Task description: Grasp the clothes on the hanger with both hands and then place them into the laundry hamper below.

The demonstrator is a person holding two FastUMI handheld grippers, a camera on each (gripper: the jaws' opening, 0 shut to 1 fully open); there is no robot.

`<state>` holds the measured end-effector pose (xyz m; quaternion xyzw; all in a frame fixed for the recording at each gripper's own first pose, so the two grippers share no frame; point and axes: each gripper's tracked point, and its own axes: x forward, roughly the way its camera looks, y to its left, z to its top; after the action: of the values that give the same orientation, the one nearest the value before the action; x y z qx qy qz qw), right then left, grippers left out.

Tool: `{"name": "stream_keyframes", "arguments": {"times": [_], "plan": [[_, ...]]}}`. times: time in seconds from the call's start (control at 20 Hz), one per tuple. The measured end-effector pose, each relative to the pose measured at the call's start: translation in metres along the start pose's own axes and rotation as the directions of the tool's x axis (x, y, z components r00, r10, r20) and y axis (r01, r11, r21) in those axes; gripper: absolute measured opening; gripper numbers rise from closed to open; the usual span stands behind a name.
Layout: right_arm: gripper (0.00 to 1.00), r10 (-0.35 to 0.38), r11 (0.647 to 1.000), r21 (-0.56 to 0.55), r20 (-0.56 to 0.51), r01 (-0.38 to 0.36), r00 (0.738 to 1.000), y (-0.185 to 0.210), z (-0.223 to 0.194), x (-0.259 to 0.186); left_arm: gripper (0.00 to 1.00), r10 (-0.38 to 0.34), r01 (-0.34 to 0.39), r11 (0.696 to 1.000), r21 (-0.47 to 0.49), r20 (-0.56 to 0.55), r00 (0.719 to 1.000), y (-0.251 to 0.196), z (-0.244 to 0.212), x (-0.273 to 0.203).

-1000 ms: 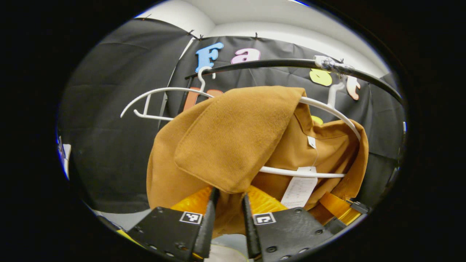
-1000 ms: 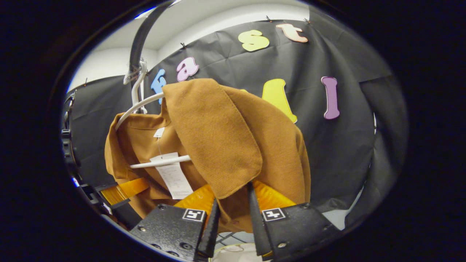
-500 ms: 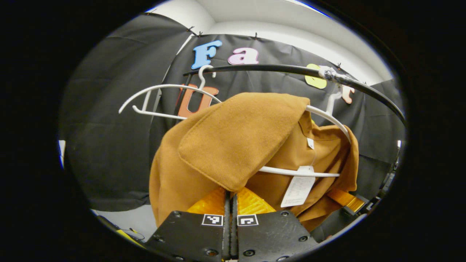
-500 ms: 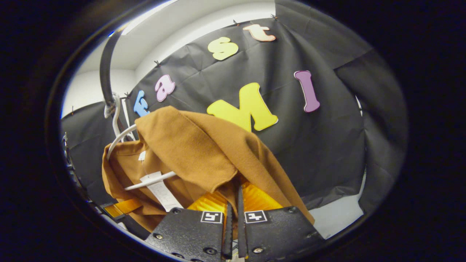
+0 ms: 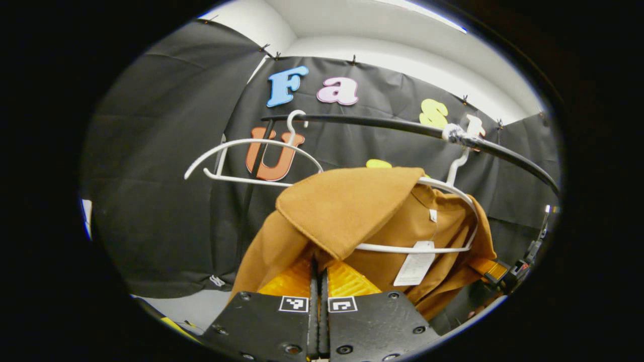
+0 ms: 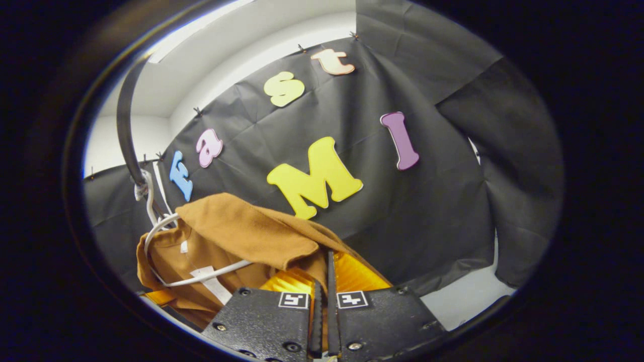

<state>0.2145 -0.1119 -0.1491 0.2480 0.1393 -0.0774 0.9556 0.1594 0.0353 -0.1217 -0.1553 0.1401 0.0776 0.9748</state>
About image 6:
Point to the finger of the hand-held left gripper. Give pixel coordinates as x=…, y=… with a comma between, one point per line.
x=160, y=296

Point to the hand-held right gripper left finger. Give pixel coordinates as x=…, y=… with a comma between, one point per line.
x=261, y=322

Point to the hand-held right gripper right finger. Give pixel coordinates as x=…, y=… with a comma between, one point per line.
x=387, y=317

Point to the brown collared shirt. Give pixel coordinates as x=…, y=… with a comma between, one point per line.
x=241, y=226

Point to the white plastic clothes hanger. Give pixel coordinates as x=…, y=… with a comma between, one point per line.
x=149, y=201

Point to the black backdrop cloth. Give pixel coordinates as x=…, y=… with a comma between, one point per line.
x=402, y=226

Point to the row of small black clips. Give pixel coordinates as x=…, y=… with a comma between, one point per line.
x=197, y=110

